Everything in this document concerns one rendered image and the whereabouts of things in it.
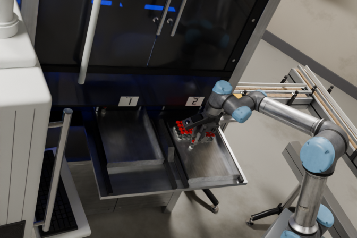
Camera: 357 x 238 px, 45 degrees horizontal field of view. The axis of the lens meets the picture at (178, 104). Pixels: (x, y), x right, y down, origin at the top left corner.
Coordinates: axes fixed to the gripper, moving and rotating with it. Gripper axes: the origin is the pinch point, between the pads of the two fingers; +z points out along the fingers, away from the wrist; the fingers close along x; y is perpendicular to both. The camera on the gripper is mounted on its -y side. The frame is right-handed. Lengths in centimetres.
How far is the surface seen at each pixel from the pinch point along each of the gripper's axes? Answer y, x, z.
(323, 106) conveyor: 96, 23, 0
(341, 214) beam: 100, -29, 38
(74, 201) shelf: -56, -19, 13
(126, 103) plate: -30.7, 17.2, -7.2
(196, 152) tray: 2.5, -3.0, 5.2
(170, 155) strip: -13.1, -6.0, 2.6
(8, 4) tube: -85, -16, -74
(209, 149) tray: 10.1, -1.4, 5.2
